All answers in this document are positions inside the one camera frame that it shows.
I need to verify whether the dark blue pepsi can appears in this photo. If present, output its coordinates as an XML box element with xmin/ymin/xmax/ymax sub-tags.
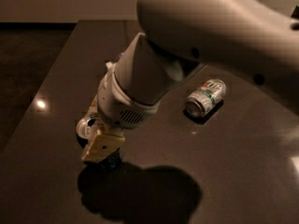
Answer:
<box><xmin>76</xmin><ymin>115</ymin><xmax>122</xmax><ymax>173</ymax></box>

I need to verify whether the clear plastic water bottle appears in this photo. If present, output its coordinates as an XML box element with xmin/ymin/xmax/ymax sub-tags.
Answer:
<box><xmin>106</xmin><ymin>61</ymin><xmax>116</xmax><ymax>70</ymax></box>

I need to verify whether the silver green 7up can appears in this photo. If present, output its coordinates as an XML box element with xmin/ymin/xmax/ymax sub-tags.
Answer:
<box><xmin>185</xmin><ymin>79</ymin><xmax>226</xmax><ymax>118</ymax></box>

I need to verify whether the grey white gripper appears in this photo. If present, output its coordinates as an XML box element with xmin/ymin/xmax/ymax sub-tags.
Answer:
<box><xmin>81</xmin><ymin>64</ymin><xmax>160</xmax><ymax>163</ymax></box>

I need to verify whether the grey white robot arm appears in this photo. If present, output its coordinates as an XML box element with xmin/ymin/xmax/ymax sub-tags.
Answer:
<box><xmin>77</xmin><ymin>0</ymin><xmax>299</xmax><ymax>163</ymax></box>

